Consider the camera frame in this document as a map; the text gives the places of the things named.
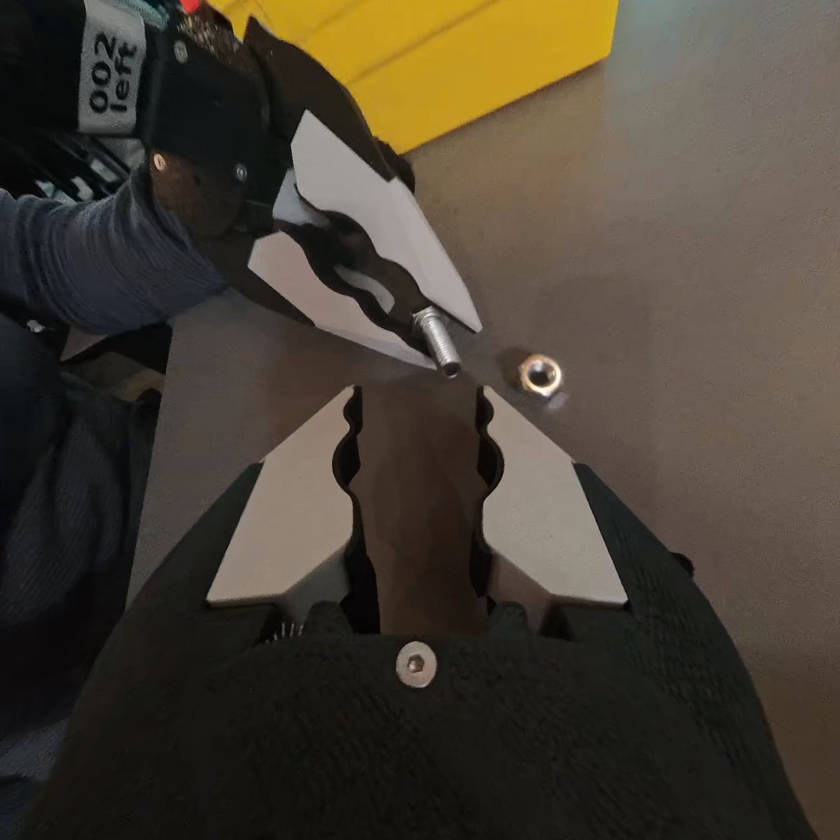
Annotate yellow plastic bin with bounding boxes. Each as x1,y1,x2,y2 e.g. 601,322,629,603
209,0,620,156

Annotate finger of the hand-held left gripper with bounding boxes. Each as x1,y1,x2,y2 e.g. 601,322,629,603
272,110,484,334
247,230,439,370

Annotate person's left forearm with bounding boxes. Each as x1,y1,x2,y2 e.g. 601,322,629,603
0,164,232,337

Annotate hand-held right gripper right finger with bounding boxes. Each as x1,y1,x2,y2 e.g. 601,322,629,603
471,385,630,634

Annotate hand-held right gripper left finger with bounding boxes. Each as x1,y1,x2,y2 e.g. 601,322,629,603
205,385,382,636

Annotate person's dark clothing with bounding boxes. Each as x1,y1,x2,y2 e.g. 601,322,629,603
0,308,173,840

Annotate silver hex nut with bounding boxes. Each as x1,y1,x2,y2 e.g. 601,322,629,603
518,353,564,399

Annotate silver metal bolt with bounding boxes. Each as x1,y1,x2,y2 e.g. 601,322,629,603
411,306,461,380

